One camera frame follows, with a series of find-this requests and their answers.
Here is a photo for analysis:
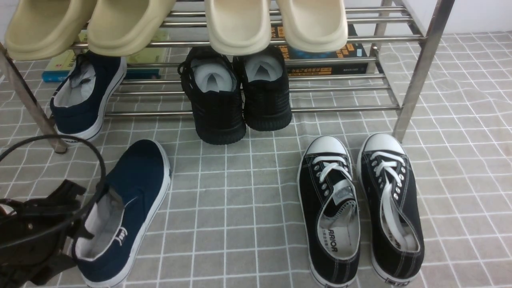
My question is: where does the grey checked floor cloth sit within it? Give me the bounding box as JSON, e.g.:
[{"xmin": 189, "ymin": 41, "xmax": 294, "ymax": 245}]
[{"xmin": 0, "ymin": 31, "xmax": 512, "ymax": 288}]

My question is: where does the tan foam slipper far left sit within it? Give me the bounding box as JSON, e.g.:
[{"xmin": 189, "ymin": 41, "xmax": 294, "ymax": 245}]
[{"xmin": 5, "ymin": 0, "xmax": 97, "ymax": 61}]

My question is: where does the black canvas lace sneaker right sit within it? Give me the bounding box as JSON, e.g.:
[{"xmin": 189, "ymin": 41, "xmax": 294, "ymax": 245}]
[{"xmin": 356, "ymin": 133, "xmax": 425, "ymax": 287}]

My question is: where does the black book with orange text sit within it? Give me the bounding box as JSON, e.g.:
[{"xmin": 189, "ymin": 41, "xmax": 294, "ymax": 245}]
[{"xmin": 277, "ymin": 43, "xmax": 369, "ymax": 77}]

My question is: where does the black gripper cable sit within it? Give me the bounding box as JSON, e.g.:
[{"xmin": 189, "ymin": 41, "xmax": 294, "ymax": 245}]
[{"xmin": 0, "ymin": 134, "xmax": 107, "ymax": 250}]

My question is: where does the navy slip-on shoe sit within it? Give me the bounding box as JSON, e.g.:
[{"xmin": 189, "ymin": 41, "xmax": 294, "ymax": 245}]
[
  {"xmin": 72, "ymin": 139, "xmax": 171, "ymax": 288},
  {"xmin": 50, "ymin": 51, "xmax": 127, "ymax": 142}
]

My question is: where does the cream foam slipper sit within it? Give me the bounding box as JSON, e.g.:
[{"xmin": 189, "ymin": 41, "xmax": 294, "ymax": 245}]
[
  {"xmin": 204, "ymin": 0, "xmax": 271, "ymax": 56},
  {"xmin": 276, "ymin": 0, "xmax": 349, "ymax": 53}
]

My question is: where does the tan foam slipper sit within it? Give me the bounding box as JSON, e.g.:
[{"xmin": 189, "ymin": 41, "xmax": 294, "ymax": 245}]
[
  {"xmin": 5, "ymin": 0, "xmax": 97, "ymax": 61},
  {"xmin": 87, "ymin": 0, "xmax": 176, "ymax": 56}
]

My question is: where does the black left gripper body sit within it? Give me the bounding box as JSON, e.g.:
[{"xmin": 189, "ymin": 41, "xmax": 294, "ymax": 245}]
[{"xmin": 0, "ymin": 179, "xmax": 86, "ymax": 288}]

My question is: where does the black knit sneaker right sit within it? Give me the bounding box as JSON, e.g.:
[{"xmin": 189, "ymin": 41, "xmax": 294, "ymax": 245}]
[{"xmin": 232, "ymin": 46, "xmax": 292, "ymax": 132}]

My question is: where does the green and blue book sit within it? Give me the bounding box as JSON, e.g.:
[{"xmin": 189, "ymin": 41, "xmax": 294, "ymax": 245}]
[{"xmin": 42, "ymin": 48, "xmax": 169, "ymax": 82}]

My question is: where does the black canvas lace sneaker left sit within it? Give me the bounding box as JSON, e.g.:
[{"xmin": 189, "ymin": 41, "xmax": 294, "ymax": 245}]
[{"xmin": 297, "ymin": 136, "xmax": 361, "ymax": 288}]

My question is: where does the black canvas lace sneaker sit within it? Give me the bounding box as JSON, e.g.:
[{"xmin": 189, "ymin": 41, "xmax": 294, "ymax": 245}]
[
  {"xmin": 297, "ymin": 136, "xmax": 361, "ymax": 288},
  {"xmin": 356, "ymin": 133, "xmax": 425, "ymax": 287}
]

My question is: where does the black knit sneaker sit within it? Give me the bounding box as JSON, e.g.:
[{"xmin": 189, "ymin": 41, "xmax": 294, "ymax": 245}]
[
  {"xmin": 178, "ymin": 47, "xmax": 246, "ymax": 145},
  {"xmin": 232, "ymin": 46, "xmax": 292, "ymax": 132}
]

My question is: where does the black knit sneaker left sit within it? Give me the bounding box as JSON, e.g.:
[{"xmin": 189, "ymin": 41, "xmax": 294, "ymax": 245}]
[{"xmin": 178, "ymin": 47, "xmax": 246, "ymax": 145}]

